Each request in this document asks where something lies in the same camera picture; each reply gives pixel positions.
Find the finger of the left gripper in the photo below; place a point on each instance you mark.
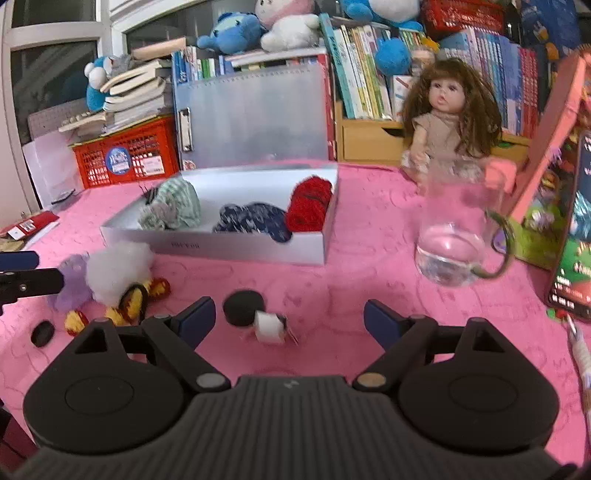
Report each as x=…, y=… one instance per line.
x=18, y=261
x=29, y=283

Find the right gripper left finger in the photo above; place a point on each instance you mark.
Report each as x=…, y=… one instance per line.
x=114, y=388

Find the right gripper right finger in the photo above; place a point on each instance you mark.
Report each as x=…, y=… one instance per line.
x=466, y=388

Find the small black oval disc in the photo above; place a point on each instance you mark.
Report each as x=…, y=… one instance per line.
x=42, y=333

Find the purple monster plush toy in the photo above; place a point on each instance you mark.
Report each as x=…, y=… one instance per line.
x=75, y=291

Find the white fluffy plush toy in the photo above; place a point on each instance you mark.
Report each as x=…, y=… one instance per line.
x=110, y=271

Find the yellow red knitted band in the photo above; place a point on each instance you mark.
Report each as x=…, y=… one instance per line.
x=130, y=310

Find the black round puck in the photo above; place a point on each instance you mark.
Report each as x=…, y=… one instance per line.
x=241, y=306

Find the small white black item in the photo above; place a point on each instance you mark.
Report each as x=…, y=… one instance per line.
x=272, y=329

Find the red small box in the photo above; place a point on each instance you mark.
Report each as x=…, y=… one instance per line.
x=29, y=226

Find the pen with beads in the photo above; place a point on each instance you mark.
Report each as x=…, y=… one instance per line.
x=581, y=356

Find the smartphone with lit screen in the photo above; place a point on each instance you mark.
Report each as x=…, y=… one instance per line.
x=569, y=286

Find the black binder clip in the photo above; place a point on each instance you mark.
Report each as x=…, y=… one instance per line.
x=148, y=193

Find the clear glass mug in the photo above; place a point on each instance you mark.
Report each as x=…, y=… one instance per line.
x=463, y=235

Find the green checked scrunchie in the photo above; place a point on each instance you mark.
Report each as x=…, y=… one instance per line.
x=175, y=207

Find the red plastic crate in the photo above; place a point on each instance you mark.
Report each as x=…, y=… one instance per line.
x=144, y=152

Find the pink tablecloth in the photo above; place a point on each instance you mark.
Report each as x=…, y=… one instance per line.
x=292, y=412

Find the pink stand board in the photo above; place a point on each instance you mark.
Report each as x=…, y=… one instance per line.
x=557, y=121

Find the stack of books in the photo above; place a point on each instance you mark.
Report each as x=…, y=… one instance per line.
x=137, y=78

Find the blue white doraemon plush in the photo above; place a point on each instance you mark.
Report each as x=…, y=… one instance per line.
x=97, y=73

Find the white cardboard tray box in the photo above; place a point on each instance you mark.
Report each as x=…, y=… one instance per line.
x=216, y=187

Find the navy patterned scrunchie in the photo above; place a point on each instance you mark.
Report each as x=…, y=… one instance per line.
x=255, y=217

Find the red knitted scrunchie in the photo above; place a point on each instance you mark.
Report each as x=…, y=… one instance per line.
x=309, y=204

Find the brown haired doll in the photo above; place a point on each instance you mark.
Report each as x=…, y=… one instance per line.
x=450, y=111

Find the wooden drawer book organizer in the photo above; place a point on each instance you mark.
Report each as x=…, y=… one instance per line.
x=382, y=142

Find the translucent clipboard folder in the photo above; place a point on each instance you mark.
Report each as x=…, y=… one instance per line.
x=261, y=116

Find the blue bear plush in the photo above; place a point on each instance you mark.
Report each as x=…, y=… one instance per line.
x=234, y=32

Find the large blue white plush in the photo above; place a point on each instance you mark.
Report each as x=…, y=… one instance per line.
x=393, y=56

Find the row of upright books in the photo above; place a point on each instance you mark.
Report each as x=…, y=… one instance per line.
x=368, y=94

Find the white pink plush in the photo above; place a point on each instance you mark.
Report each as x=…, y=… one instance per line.
x=289, y=24

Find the red basket on books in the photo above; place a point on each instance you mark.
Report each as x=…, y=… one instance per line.
x=442, y=18

